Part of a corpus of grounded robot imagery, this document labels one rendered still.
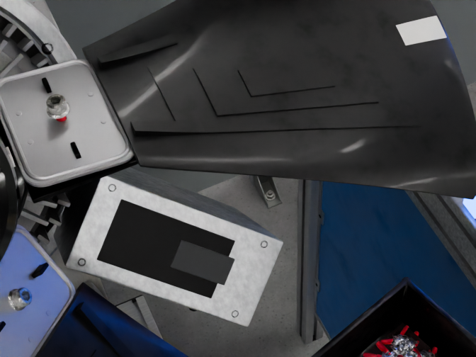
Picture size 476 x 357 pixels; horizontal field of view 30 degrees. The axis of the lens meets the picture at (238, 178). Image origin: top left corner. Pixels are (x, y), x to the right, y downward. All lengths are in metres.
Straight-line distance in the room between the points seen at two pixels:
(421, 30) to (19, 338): 0.32
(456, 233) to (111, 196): 0.41
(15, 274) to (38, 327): 0.04
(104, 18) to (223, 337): 0.68
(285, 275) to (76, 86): 1.32
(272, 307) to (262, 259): 1.12
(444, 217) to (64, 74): 0.49
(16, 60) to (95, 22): 0.84
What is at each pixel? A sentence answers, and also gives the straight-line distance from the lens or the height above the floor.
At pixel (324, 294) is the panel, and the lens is 1.53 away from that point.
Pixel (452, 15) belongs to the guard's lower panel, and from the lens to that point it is 1.90.
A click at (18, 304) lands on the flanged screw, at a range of 0.55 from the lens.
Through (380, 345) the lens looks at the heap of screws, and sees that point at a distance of 0.83.
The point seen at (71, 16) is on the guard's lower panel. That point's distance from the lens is 1.44.
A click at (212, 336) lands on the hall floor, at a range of 1.77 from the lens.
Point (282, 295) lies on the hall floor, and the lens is 1.81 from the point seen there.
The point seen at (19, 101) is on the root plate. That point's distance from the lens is 0.55.
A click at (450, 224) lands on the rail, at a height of 0.82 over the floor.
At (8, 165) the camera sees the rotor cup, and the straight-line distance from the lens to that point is 0.47.
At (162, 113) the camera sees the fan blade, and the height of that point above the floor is 1.19.
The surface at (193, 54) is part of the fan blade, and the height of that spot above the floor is 1.19.
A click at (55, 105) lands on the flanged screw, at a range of 0.52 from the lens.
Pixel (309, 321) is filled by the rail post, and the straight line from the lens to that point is 1.68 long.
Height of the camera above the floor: 1.58
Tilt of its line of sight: 53 degrees down
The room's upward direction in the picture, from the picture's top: 4 degrees counter-clockwise
